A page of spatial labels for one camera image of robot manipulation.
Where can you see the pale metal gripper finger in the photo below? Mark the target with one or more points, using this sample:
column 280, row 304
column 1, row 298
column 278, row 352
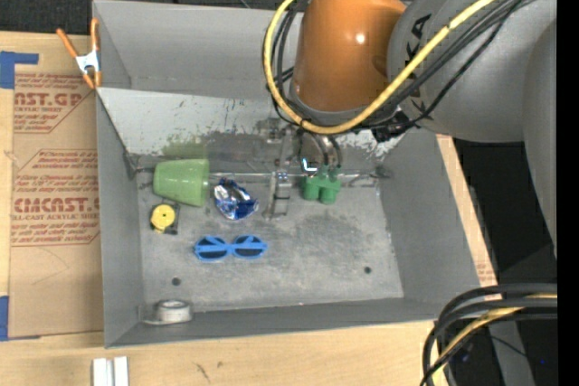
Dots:
column 282, row 199
column 273, row 133

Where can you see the crumpled blue silver packet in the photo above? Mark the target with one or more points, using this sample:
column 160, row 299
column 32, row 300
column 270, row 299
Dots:
column 235, row 200

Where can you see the grey metal bin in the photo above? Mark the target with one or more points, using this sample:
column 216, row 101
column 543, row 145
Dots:
column 316, row 248

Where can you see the blue sunglasses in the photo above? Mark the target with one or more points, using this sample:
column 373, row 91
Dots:
column 212, row 247

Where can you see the green plastic cup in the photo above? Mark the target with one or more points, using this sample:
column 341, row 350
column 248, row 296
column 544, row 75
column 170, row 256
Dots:
column 181, row 181

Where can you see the yellow and black tape measure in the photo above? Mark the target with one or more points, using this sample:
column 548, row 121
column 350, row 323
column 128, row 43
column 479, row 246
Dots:
column 162, row 217

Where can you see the grey tape roll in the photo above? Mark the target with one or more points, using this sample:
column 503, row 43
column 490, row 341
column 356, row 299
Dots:
column 174, row 311

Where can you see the brown cardboard board red print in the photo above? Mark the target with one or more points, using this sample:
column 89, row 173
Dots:
column 54, row 275

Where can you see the black cylinder on white bracket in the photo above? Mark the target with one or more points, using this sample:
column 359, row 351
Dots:
column 390, row 128

